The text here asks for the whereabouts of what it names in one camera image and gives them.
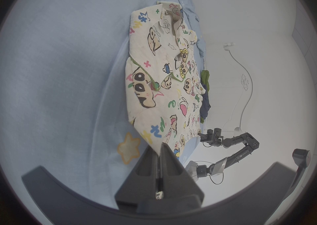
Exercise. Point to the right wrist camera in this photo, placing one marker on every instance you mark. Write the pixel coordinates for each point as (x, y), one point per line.
(210, 132)

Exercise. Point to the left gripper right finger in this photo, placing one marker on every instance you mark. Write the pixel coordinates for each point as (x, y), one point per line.
(178, 179)

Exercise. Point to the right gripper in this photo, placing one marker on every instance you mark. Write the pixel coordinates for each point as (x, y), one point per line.
(211, 140)

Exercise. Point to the cream printed pyjama top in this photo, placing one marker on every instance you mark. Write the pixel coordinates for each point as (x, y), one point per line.
(153, 53)

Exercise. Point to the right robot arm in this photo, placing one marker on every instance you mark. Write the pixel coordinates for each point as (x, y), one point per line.
(237, 141)

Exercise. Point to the green shorts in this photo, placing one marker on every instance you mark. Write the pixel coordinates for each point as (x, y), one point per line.
(205, 80)

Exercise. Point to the bed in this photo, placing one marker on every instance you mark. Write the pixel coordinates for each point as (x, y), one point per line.
(62, 82)

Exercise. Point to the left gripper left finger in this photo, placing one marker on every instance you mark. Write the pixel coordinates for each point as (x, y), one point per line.
(138, 181)

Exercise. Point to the dark blue garment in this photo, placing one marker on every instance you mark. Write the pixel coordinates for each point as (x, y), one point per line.
(205, 107)

